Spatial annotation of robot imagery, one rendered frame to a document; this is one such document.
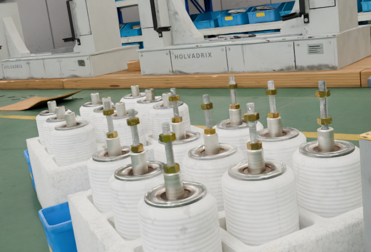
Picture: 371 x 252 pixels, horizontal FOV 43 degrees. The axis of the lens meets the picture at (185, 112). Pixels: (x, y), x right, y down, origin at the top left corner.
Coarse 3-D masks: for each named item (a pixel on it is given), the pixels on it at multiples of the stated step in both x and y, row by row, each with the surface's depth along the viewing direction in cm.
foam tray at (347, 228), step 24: (72, 216) 81; (96, 216) 72; (312, 216) 62; (336, 216) 61; (360, 216) 61; (96, 240) 66; (120, 240) 62; (288, 240) 57; (312, 240) 57; (336, 240) 58; (360, 240) 60
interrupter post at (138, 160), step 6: (144, 150) 66; (132, 156) 66; (138, 156) 65; (144, 156) 66; (132, 162) 66; (138, 162) 66; (144, 162) 66; (132, 168) 66; (138, 168) 66; (144, 168) 66; (138, 174) 66
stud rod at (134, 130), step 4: (128, 112) 65; (132, 112) 65; (132, 116) 65; (132, 128) 65; (136, 128) 66; (132, 132) 65; (136, 132) 65; (132, 136) 66; (136, 136) 66; (132, 140) 66; (136, 140) 66; (136, 144) 66; (136, 152) 66
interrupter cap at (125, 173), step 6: (150, 162) 70; (156, 162) 69; (162, 162) 68; (120, 168) 68; (126, 168) 68; (150, 168) 68; (156, 168) 67; (162, 168) 66; (114, 174) 66; (120, 174) 66; (126, 174) 66; (132, 174) 66; (144, 174) 65; (150, 174) 64; (156, 174) 64; (120, 180) 64; (126, 180) 64; (132, 180) 63; (138, 180) 63
